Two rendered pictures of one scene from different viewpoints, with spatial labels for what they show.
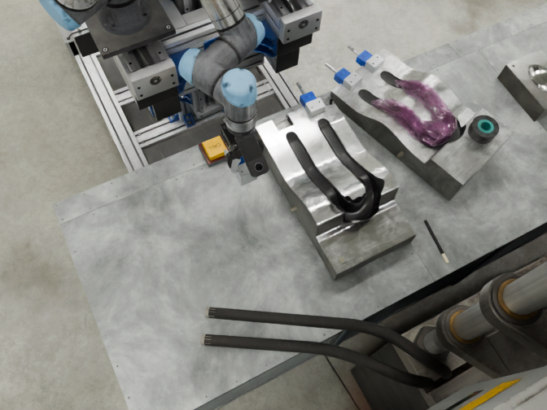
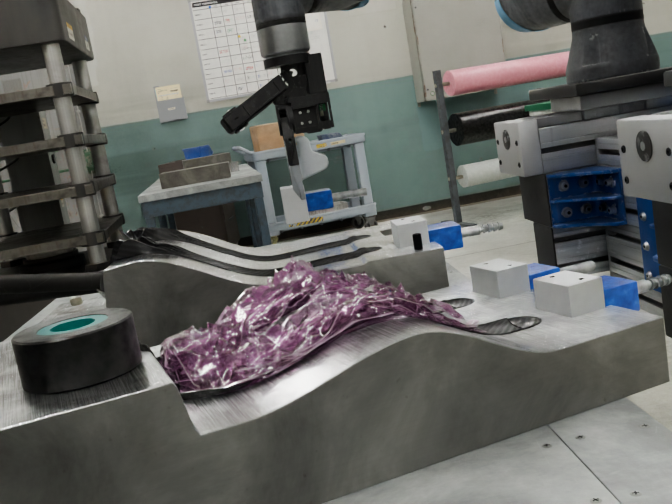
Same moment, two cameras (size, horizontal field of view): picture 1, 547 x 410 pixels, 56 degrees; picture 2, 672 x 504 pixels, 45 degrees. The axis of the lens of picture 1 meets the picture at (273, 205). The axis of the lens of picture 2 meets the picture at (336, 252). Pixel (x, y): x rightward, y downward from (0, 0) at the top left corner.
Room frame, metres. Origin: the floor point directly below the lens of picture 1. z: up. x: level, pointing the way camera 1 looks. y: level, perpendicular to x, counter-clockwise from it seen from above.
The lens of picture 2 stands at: (1.31, -0.97, 1.05)
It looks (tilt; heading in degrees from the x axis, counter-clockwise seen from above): 9 degrees down; 119
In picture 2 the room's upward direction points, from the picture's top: 10 degrees counter-clockwise
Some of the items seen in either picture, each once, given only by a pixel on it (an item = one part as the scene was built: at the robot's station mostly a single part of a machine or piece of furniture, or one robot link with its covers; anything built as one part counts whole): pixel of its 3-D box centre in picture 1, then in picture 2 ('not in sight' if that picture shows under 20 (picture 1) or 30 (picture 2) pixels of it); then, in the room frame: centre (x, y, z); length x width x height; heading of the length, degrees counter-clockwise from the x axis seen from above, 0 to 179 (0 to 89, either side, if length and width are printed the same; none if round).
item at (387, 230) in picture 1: (333, 180); (231, 284); (0.70, -0.17, 0.87); 0.50 x 0.26 x 0.14; 32
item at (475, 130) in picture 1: (483, 129); (78, 348); (0.89, -0.59, 0.93); 0.08 x 0.08 x 0.04
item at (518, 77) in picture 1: (537, 85); not in sight; (1.15, -0.84, 0.84); 0.20 x 0.15 x 0.07; 32
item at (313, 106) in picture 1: (307, 98); (449, 235); (0.97, -0.07, 0.89); 0.13 x 0.05 x 0.05; 32
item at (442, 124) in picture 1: (418, 108); (307, 311); (0.96, -0.42, 0.90); 0.26 x 0.18 x 0.08; 49
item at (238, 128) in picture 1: (239, 116); (284, 43); (0.69, 0.10, 1.17); 0.08 x 0.08 x 0.05
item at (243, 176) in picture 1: (238, 159); (324, 198); (0.71, 0.11, 0.93); 0.13 x 0.05 x 0.05; 32
